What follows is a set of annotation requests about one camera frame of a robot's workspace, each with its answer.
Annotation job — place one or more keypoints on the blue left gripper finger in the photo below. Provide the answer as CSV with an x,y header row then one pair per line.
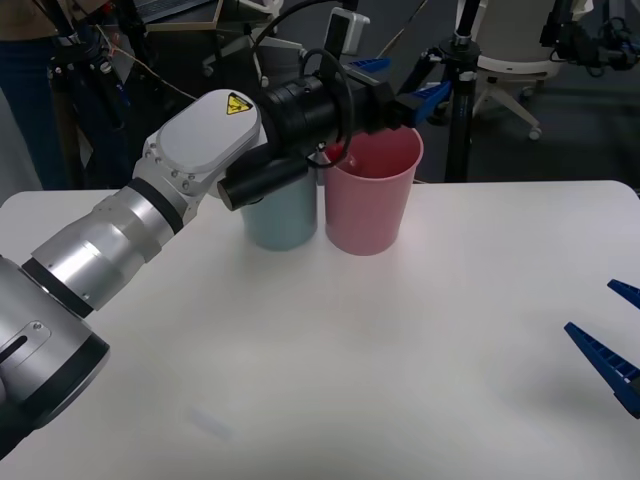
x,y
425,99
371,64

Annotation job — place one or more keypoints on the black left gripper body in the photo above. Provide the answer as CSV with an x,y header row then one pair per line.
x,y
372,107

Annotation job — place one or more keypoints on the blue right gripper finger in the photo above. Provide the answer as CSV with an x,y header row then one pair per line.
x,y
602,356
627,291

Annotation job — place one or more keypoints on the clear bottle with red cap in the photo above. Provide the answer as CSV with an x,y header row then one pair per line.
x,y
349,152

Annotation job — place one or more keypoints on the silver and black left arm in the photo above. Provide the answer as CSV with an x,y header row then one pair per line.
x,y
200,130

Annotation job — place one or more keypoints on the black tripod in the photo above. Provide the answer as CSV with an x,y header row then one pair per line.
x,y
95,80
461,100

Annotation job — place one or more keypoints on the white office chair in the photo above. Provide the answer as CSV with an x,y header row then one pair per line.
x,y
520,60

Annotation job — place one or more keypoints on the pink plastic bin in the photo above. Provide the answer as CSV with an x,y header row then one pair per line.
x,y
365,210

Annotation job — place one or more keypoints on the pale blue plastic bin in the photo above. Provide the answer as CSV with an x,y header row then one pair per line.
x,y
280,220

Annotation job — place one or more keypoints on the person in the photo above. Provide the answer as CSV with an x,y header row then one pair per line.
x,y
25,75

